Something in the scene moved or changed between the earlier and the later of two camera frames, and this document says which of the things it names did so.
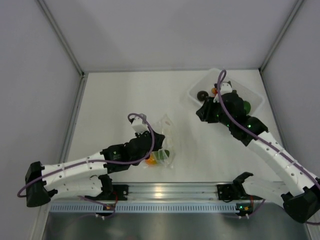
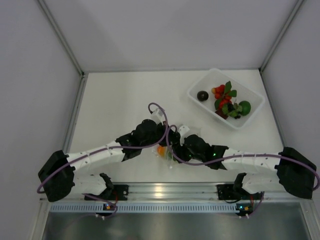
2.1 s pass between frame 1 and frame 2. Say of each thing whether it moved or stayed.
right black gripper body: moved
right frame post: stayed
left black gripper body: moved
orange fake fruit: moved
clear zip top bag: moved
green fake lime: stayed
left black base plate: stayed
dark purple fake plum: stayed
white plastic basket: stayed
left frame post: stayed
